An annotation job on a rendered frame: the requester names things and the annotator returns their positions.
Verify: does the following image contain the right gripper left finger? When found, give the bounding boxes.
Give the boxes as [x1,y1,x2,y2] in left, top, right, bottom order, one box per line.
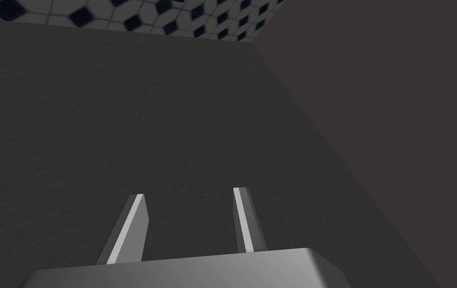
[95,193,150,266]

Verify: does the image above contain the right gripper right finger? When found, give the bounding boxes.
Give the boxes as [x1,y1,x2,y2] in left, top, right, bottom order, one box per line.
[232,186,269,255]

